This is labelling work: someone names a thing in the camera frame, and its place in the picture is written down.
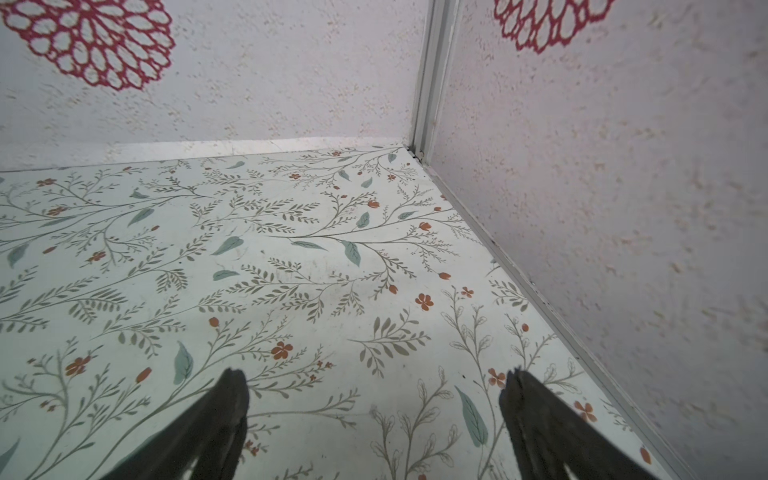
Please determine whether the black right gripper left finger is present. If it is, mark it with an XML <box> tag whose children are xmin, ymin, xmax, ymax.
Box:
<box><xmin>105</xmin><ymin>369</ymin><xmax>249</xmax><ymax>479</ymax></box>

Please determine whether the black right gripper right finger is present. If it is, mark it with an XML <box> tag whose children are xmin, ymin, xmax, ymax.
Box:
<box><xmin>499</xmin><ymin>368</ymin><xmax>654</xmax><ymax>480</ymax></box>

